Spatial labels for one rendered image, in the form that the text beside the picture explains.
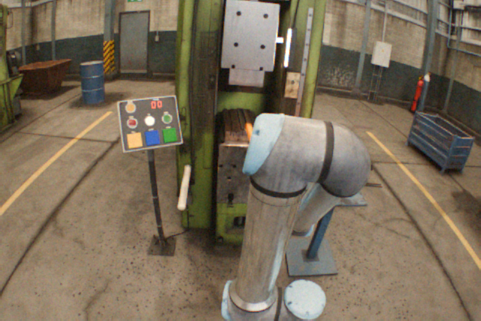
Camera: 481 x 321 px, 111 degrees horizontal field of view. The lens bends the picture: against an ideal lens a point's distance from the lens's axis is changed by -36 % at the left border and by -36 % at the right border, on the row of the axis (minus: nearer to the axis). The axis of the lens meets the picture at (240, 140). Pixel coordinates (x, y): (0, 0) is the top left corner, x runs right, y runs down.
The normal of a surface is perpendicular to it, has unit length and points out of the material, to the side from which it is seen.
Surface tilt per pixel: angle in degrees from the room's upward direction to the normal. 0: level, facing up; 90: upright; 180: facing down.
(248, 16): 90
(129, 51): 90
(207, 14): 90
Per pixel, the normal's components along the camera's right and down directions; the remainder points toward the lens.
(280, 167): -0.15, 0.44
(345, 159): 0.16, 0.14
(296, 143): -0.07, -0.15
